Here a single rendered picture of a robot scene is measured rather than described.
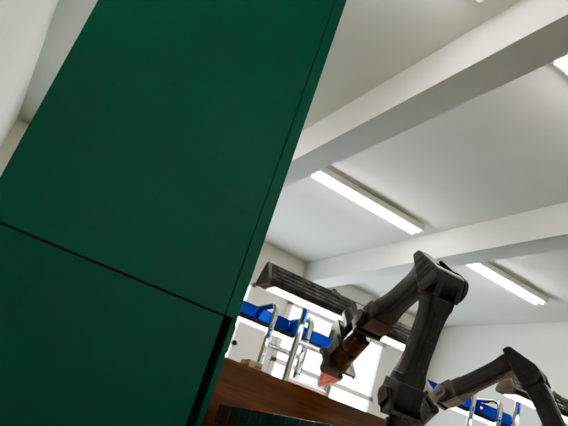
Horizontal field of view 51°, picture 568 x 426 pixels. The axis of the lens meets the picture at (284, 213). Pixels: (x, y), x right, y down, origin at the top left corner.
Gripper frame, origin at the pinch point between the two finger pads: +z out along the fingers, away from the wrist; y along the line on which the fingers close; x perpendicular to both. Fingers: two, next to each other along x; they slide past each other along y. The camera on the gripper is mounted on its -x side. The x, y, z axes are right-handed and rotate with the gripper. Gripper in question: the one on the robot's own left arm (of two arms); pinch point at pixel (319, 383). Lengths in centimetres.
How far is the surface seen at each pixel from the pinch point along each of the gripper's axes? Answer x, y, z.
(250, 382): 18.6, 26.8, -9.0
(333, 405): 17.1, 5.2, -10.2
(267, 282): -23.9, 19.2, -6.5
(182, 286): 11, 50, -20
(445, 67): -208, -70, -63
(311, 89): -34, 37, -59
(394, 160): -309, -131, 27
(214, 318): 14.0, 40.8, -17.9
